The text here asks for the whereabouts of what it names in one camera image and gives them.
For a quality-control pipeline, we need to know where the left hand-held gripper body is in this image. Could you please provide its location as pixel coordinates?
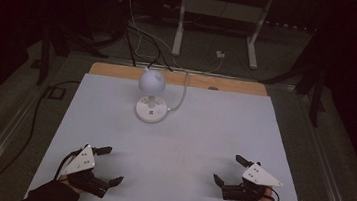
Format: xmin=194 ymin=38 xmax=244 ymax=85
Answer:
xmin=56 ymin=141 xmax=114 ymax=200

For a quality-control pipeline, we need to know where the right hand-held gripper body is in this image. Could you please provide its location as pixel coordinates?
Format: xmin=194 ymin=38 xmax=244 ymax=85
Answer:
xmin=220 ymin=159 xmax=286 ymax=201

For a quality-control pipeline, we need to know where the person's left hand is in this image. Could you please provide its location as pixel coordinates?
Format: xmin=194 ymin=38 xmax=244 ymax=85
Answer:
xmin=55 ymin=173 xmax=86 ymax=196

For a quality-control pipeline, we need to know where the white table cover sheet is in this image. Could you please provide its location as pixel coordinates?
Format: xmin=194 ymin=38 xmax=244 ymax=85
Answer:
xmin=24 ymin=67 xmax=318 ymax=201

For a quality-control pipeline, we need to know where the black square floor plate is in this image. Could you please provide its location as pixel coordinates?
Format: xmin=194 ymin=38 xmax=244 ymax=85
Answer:
xmin=46 ymin=85 xmax=67 ymax=102

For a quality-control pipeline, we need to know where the black tripod stand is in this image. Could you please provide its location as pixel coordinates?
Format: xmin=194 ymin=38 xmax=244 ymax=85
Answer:
xmin=34 ymin=20 xmax=113 ymax=94
xmin=254 ymin=22 xmax=337 ymax=129

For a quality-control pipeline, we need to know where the grey metal stand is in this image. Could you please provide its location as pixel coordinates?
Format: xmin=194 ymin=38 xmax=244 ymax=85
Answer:
xmin=171 ymin=0 xmax=275 ymax=72

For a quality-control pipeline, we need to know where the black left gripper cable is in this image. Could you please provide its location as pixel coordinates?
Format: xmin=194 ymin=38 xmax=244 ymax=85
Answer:
xmin=54 ymin=148 xmax=79 ymax=183

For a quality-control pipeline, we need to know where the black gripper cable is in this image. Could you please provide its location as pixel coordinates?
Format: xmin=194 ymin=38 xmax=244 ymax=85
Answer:
xmin=269 ymin=187 xmax=282 ymax=201
xmin=54 ymin=148 xmax=79 ymax=183

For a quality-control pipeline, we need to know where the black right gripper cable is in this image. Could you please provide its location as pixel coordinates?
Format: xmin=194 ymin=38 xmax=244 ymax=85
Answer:
xmin=269 ymin=187 xmax=282 ymax=201

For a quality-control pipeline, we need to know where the long black floor cable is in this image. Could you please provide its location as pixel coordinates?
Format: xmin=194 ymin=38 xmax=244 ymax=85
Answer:
xmin=0 ymin=72 xmax=82 ymax=201

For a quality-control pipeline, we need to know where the white lamp cable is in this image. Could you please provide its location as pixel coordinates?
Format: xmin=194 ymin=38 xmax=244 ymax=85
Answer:
xmin=165 ymin=70 xmax=191 ymax=114

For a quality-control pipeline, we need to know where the bundle of floor cables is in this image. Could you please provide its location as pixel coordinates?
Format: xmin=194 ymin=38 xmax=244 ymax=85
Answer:
xmin=112 ymin=0 xmax=191 ymax=74

